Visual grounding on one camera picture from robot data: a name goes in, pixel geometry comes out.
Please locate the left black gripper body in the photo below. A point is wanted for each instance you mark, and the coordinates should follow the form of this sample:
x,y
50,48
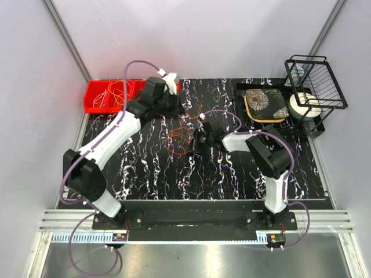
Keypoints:
x,y
167,105

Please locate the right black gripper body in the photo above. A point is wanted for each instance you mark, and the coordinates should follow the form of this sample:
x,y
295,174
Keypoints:
x,y
203,141

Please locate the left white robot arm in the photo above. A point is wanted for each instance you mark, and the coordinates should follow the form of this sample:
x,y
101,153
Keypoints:
x,y
82,169

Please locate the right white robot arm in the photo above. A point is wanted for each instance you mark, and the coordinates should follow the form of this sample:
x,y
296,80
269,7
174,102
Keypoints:
x,y
272,155

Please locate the red storage bin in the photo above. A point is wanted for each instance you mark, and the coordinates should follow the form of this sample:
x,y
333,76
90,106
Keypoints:
x,y
115,98
94,100
135,85

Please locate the floral square plate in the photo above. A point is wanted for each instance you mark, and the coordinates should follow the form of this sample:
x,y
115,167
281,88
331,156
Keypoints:
x,y
265,105

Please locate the black tray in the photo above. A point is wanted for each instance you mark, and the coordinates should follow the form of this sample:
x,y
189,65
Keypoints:
x,y
289,127

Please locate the white green bowl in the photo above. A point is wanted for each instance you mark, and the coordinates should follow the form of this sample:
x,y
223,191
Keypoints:
x,y
307,106

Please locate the glass cup in rack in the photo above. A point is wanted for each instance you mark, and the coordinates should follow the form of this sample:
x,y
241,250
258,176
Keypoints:
x,y
297,72

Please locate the black wire dish rack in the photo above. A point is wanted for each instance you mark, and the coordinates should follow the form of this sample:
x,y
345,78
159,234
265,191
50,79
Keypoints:
x,y
318,80

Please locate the aluminium frame rail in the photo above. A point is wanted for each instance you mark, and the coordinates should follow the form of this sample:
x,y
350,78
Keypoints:
x,y
62,220

